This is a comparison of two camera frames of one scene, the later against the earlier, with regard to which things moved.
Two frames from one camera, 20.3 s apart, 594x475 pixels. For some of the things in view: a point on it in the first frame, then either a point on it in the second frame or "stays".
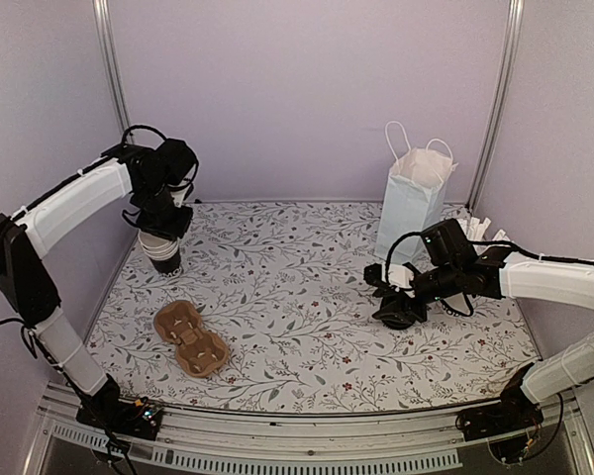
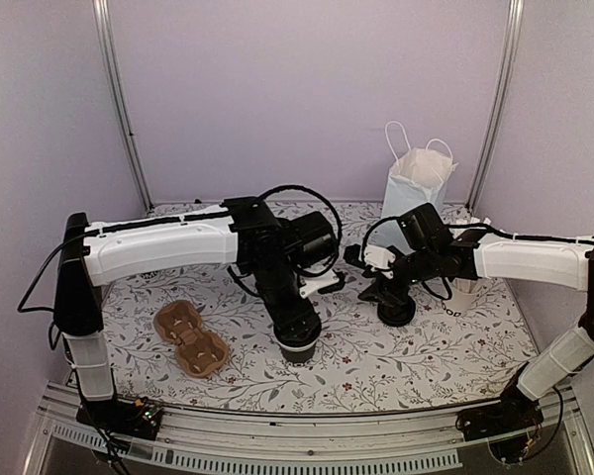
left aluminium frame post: [105, 29] stays
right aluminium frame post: [514, 28] stays
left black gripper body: [158, 216] -> [273, 287]
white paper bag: [416, 188] stays
